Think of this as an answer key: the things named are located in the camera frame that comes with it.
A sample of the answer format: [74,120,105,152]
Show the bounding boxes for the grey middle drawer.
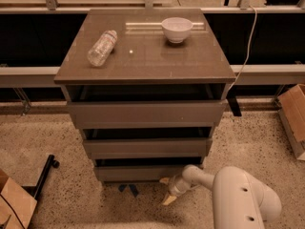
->
[83,127,213,159]

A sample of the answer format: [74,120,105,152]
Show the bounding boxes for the white cable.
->
[227,6,259,93]

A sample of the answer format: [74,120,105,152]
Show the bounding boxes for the white ceramic bowl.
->
[161,17,193,43]

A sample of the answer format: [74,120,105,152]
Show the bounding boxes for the grey drawer cabinet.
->
[53,8,237,184]

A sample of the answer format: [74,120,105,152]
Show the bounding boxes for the black wheeled stand leg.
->
[24,155,60,199]

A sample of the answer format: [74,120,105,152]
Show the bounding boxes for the clear plastic water bottle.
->
[87,31,117,67]

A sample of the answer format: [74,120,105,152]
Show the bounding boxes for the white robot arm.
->
[160,165,282,229]

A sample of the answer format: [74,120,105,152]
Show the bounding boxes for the cardboard box right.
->
[278,84,305,161]

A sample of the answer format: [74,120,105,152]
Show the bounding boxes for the cardboard box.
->
[278,84,305,161]
[0,169,37,229]

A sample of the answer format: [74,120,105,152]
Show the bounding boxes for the grey drawer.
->
[83,127,213,159]
[94,156,203,182]
[66,93,228,130]

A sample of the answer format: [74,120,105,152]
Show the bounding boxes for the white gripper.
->
[159,175,198,206]

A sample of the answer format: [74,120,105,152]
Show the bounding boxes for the grey top drawer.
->
[66,93,228,130]

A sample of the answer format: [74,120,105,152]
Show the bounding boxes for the cardboard box left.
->
[0,169,37,229]

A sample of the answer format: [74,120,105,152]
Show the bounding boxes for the grey bottom drawer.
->
[94,156,203,182]

